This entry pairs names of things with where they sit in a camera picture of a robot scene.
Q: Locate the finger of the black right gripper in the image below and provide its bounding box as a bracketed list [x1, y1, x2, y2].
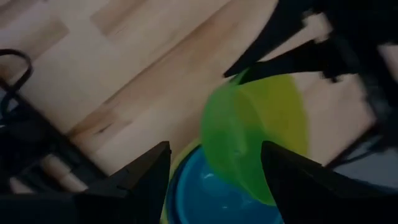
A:
[238, 36, 343, 85]
[223, 0, 315, 78]

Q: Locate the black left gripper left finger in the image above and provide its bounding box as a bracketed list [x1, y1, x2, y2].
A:
[76, 141, 172, 224]

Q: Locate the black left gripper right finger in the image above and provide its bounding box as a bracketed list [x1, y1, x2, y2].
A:
[261, 141, 398, 224]

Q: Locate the blue plastic bowl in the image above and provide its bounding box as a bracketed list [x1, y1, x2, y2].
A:
[164, 146, 285, 224]

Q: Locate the green plastic bowl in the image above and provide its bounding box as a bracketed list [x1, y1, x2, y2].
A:
[200, 69, 310, 207]

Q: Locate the black wire shelf rack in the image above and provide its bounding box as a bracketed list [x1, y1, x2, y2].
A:
[0, 49, 110, 195]

